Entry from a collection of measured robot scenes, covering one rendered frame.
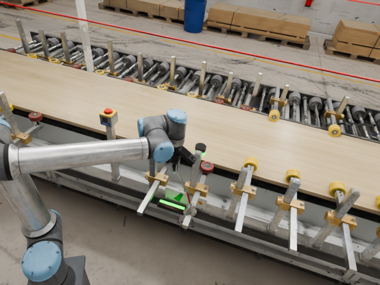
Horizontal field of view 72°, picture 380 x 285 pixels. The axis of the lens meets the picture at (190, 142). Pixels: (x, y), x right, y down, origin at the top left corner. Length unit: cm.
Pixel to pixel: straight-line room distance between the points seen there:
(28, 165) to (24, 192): 29
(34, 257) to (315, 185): 149
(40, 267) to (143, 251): 107
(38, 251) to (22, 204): 23
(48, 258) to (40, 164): 53
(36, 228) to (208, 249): 137
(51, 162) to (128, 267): 142
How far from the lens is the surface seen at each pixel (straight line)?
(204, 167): 158
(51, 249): 137
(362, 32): 725
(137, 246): 230
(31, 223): 138
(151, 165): 152
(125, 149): 97
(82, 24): 256
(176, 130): 115
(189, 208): 142
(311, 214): 185
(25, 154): 96
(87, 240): 238
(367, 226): 194
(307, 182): 173
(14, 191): 122
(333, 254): 175
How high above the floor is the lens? 201
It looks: 39 degrees down
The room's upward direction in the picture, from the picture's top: 7 degrees clockwise
